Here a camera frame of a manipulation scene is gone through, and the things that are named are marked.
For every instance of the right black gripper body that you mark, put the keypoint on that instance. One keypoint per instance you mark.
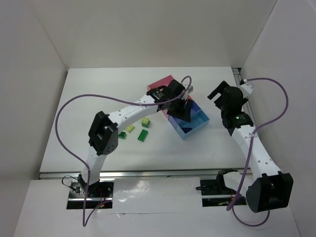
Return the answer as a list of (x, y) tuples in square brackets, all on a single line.
[(218, 91)]

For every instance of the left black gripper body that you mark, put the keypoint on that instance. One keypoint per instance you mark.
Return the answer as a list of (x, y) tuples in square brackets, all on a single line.
[(181, 108)]

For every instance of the dark blue lego plate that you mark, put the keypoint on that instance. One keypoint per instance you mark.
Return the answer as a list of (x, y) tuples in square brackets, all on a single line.
[(186, 129)]

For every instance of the green and yellow lego stack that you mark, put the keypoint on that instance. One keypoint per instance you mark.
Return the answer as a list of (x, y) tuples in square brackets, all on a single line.
[(145, 122)]

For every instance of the green narrow lego brick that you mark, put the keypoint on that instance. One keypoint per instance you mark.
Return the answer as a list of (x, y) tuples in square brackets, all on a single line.
[(143, 135)]

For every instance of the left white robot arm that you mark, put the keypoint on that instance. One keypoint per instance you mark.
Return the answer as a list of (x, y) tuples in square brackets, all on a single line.
[(105, 129)]

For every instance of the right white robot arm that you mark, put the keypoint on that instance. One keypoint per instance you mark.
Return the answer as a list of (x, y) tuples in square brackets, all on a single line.
[(269, 188)]

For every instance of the large pink container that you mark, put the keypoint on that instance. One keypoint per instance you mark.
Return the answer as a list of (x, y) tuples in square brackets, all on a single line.
[(158, 85)]

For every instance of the dark blue container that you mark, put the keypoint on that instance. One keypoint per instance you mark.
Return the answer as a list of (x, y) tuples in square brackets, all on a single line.
[(195, 108)]

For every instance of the light blue container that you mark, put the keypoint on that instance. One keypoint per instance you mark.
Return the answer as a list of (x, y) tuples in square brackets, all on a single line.
[(184, 135)]

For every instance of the small pink container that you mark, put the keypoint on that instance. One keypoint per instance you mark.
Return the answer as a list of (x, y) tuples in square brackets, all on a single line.
[(165, 113)]

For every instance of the yellow lego brick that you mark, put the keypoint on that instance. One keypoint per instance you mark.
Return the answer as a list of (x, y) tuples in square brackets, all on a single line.
[(130, 128)]

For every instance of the green small lego upside down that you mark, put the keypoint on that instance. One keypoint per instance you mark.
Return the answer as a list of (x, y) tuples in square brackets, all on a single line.
[(122, 135)]

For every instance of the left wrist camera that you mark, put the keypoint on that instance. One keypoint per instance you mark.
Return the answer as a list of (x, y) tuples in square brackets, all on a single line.
[(189, 89)]

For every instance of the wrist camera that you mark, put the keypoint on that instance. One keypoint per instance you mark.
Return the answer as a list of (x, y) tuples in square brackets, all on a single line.
[(189, 89), (246, 87)]

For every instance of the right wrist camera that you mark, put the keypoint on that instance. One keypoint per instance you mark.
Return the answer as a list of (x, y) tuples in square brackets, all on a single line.
[(246, 87)]

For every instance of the aluminium side rail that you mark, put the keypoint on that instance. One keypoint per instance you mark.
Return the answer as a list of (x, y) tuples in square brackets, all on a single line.
[(249, 142)]

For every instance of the aluminium front rail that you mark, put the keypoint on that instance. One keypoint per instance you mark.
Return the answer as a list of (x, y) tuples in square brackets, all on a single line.
[(137, 174)]

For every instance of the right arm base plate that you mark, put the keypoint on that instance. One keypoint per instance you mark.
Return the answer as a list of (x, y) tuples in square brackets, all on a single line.
[(212, 194)]

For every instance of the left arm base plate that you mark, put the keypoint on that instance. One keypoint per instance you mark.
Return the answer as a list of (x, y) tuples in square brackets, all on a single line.
[(103, 193)]

